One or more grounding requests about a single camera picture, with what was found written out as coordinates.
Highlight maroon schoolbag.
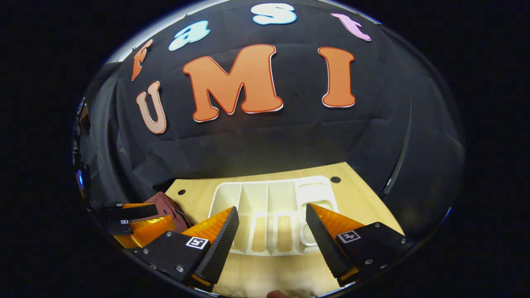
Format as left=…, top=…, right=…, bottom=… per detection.
left=143, top=192, right=192, bottom=233

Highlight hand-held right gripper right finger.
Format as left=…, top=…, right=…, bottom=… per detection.
left=306, top=203, right=414, bottom=287

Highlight thin black rod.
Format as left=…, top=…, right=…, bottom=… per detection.
left=379, top=99, right=414, bottom=197

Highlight dark rectangular device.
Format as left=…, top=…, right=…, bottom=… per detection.
left=75, top=99, right=92, bottom=137

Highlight cream plastic bookshelf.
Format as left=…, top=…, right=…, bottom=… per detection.
left=208, top=176, right=339, bottom=256

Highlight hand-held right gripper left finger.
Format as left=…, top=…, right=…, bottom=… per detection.
left=135, top=206, right=241, bottom=293

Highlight black backdrop cloth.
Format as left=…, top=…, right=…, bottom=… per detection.
left=75, top=0, right=464, bottom=240

